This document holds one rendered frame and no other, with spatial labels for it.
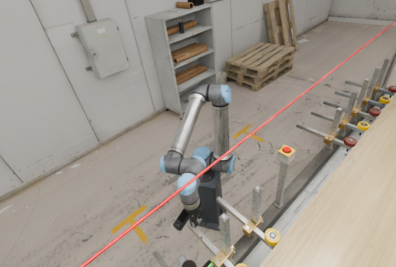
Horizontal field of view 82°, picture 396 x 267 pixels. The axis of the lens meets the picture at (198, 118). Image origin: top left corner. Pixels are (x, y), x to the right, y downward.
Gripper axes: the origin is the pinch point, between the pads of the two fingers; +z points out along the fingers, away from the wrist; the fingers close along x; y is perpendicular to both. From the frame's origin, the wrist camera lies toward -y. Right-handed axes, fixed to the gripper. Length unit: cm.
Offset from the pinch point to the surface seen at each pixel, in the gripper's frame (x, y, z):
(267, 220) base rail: -19, 44, 26
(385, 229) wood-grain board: -70, 69, 6
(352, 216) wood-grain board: -56, 66, 6
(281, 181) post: -19, 57, -2
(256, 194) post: -18.3, 30.6, -14.3
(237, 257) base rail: -19.5, 13.4, 26.3
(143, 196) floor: 116, 12, 96
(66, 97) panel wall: 242, 4, 6
